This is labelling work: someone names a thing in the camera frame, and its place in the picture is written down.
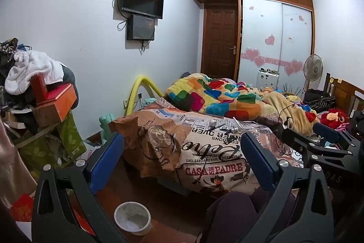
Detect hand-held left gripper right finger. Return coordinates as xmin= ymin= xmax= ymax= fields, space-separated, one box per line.
xmin=240 ymin=133 xmax=335 ymax=243

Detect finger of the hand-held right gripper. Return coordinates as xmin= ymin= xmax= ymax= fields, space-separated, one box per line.
xmin=280 ymin=127 xmax=342 ymax=160
xmin=312 ymin=123 xmax=360 ymax=151

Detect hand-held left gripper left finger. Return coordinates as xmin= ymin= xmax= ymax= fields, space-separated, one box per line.
xmin=31 ymin=132 xmax=126 ymax=243

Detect red plush toy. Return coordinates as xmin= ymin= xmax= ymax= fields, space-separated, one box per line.
xmin=321 ymin=108 xmax=350 ymax=130

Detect white plastic bag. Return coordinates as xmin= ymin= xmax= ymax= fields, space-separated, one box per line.
xmin=76 ymin=141 xmax=103 ymax=165

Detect black cloth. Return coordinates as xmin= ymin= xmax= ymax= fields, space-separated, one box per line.
xmin=302 ymin=88 xmax=337 ymax=110

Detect teal plush toy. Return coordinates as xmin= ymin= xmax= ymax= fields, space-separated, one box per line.
xmin=99 ymin=98 xmax=157 ymax=144

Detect wooden headboard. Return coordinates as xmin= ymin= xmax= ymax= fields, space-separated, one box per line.
xmin=324 ymin=73 xmax=364 ymax=120

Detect green leaf print bag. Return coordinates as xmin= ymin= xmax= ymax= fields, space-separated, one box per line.
xmin=14 ymin=112 xmax=87 ymax=174

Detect person's leg in dark trousers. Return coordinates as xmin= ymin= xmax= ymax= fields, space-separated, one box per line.
xmin=203 ymin=187 xmax=268 ymax=243

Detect standing electric fan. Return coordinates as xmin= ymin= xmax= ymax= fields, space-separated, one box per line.
xmin=302 ymin=54 xmax=324 ymax=93

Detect newspaper print blanket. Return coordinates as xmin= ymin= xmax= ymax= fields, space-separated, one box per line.
xmin=109 ymin=99 xmax=285 ymax=195

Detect colourful patchwork blanket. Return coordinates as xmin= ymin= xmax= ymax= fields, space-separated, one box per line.
xmin=165 ymin=72 xmax=320 ymax=131

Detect white box appliance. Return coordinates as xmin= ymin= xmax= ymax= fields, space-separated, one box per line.
xmin=257 ymin=69 xmax=279 ymax=89

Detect orange cardboard box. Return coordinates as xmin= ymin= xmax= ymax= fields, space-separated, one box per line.
xmin=33 ymin=83 xmax=78 ymax=127

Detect yellow hoop tube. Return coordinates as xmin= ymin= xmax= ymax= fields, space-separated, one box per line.
xmin=125 ymin=75 xmax=164 ymax=118

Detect dark grey cloth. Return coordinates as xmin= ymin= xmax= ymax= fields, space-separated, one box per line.
xmin=61 ymin=65 xmax=76 ymax=87

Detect red flower print bag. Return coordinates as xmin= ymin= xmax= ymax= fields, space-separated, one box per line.
xmin=11 ymin=193 xmax=95 ymax=235

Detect pink curtain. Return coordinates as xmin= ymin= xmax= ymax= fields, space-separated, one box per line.
xmin=0 ymin=115 xmax=38 ymax=233

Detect red box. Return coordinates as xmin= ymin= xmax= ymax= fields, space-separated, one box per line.
xmin=30 ymin=74 xmax=48 ymax=103

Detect group of pink heart stickers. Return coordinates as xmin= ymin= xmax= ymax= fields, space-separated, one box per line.
xmin=241 ymin=5 xmax=305 ymax=76

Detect frosted sliding wardrobe doors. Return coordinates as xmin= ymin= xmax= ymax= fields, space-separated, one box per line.
xmin=237 ymin=0 xmax=313 ymax=84

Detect white cloth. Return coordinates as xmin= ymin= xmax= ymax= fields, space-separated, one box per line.
xmin=5 ymin=51 xmax=63 ymax=95

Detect brown wooden door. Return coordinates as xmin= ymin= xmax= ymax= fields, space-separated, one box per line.
xmin=201 ymin=3 xmax=239 ymax=81

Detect thin black wire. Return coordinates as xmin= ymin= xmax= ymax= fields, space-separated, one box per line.
xmin=274 ymin=102 xmax=302 ymax=156

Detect small black wall monitor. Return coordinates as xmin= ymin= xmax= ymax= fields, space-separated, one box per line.
xmin=126 ymin=14 xmax=155 ymax=41

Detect black television cables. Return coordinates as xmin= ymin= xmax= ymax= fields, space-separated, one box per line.
xmin=112 ymin=0 xmax=150 ymax=56

